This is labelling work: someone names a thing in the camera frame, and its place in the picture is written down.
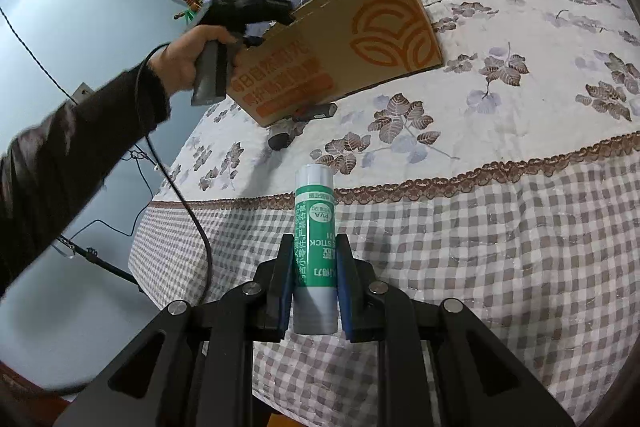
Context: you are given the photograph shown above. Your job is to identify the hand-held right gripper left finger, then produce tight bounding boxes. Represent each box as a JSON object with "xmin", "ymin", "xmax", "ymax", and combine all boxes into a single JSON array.
[{"xmin": 52, "ymin": 233, "xmax": 296, "ymax": 427}]

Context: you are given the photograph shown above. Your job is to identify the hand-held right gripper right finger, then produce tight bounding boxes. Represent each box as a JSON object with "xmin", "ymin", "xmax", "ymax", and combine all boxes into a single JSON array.
[{"xmin": 335, "ymin": 233, "xmax": 576, "ymax": 427}]

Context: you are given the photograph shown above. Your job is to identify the green white glue stick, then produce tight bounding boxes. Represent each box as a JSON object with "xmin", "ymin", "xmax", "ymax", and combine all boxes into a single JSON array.
[{"xmin": 292, "ymin": 163, "xmax": 339, "ymax": 336}]

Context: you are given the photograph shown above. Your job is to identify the brown cardboard box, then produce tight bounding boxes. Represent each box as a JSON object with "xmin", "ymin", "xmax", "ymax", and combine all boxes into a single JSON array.
[{"xmin": 226, "ymin": 0, "xmax": 443, "ymax": 128}]

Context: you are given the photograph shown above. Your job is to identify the person's left forearm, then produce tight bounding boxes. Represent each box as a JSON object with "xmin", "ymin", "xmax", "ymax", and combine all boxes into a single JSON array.
[{"xmin": 0, "ymin": 69, "xmax": 173, "ymax": 298}]

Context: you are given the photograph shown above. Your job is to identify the person's left hand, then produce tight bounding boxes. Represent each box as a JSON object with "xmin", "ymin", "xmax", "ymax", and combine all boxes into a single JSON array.
[{"xmin": 147, "ymin": 27, "xmax": 241, "ymax": 96}]

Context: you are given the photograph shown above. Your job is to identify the black marker pen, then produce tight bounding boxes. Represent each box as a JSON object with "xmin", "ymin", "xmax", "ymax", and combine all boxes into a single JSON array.
[{"xmin": 292, "ymin": 103, "xmax": 337, "ymax": 122}]

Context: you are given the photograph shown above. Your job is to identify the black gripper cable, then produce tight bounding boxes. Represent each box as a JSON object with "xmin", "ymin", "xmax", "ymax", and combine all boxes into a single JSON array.
[{"xmin": 45, "ymin": 44, "xmax": 214, "ymax": 400}]

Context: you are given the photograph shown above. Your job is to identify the wall outlet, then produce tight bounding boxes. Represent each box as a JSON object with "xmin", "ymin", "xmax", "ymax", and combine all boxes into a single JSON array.
[{"xmin": 70, "ymin": 82, "xmax": 96, "ymax": 106}]

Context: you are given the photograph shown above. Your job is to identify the black wall cable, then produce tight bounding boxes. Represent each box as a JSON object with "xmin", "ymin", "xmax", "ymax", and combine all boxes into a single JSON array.
[{"xmin": 0, "ymin": 7, "xmax": 77, "ymax": 104}]

